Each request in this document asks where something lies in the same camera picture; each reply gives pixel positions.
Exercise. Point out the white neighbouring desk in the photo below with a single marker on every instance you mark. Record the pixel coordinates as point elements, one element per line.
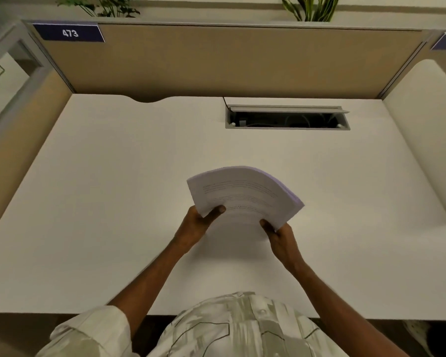
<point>427,133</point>

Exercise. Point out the beige side partition panel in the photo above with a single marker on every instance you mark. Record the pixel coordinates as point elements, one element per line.
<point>18,130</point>

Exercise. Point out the beige desk partition panel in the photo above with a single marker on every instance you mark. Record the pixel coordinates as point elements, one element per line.
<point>226,59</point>

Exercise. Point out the white shoe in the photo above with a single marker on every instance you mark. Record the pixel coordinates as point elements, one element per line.
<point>418,330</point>

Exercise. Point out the person's left hand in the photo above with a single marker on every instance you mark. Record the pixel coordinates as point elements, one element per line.
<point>194,228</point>

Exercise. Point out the green long-leaf plant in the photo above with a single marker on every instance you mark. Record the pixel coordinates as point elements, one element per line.
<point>312,7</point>

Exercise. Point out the person's right forearm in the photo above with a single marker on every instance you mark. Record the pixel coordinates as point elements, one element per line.
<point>345,312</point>

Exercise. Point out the green leafy plant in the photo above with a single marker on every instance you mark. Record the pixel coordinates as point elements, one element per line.
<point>104,5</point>

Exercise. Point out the person's left thumb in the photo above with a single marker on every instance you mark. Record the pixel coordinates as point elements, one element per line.
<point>215,212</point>

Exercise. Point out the person's left forearm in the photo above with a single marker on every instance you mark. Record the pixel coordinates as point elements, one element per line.
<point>147,283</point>

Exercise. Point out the person's right thumb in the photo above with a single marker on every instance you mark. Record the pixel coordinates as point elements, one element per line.
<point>267,225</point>

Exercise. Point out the person's right hand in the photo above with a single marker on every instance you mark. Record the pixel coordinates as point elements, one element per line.
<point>282,244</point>

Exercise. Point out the white patterned shirt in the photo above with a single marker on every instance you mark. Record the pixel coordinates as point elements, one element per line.
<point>193,327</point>

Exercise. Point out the stack of white printed papers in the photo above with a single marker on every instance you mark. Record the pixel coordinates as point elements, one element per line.
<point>245,197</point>

